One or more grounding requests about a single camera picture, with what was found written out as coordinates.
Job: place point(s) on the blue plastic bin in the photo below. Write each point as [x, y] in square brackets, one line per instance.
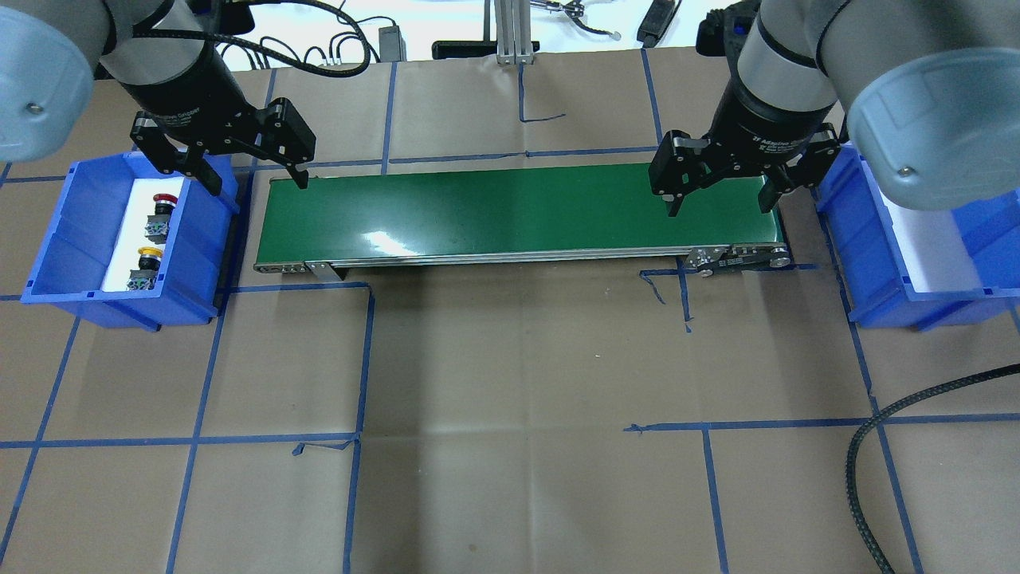
[882, 295]
[72, 261]

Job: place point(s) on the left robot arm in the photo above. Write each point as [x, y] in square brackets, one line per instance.
[50, 53]

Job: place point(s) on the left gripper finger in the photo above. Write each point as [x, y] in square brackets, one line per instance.
[166, 158]
[285, 138]

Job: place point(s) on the red push button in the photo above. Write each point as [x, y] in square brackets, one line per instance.
[156, 229]

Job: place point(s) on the black power adapter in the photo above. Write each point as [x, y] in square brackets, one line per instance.
[392, 46]

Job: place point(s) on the yellow push button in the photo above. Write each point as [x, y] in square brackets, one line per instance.
[145, 276]

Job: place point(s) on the right blue plastic bin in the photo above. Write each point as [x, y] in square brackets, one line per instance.
[882, 295]

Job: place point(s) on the green conveyor belt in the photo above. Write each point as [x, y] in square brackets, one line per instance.
[501, 216]

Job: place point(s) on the white foam pad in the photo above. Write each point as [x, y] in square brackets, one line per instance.
[131, 237]
[933, 250]

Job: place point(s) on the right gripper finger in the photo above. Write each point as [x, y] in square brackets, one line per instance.
[815, 161]
[680, 167]

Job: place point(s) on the left blue plastic bin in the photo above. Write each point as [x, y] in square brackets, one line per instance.
[72, 261]

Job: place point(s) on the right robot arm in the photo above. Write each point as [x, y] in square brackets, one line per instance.
[929, 91]

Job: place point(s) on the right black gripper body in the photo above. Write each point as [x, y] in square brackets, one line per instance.
[759, 119]

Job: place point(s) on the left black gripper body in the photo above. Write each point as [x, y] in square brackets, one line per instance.
[185, 89]

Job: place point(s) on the aluminium frame post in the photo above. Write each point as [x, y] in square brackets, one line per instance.
[513, 32]

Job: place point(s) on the white foam pad left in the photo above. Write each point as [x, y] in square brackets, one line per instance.
[131, 237]

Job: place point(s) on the white foam pad right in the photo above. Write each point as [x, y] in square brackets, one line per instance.
[933, 250]

